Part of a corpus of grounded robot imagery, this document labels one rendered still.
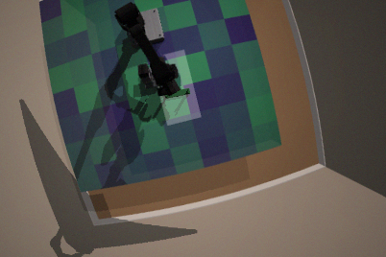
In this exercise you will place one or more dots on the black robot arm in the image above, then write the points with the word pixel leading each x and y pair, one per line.
pixel 164 73

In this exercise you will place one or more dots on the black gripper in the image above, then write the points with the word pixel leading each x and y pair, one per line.
pixel 161 91

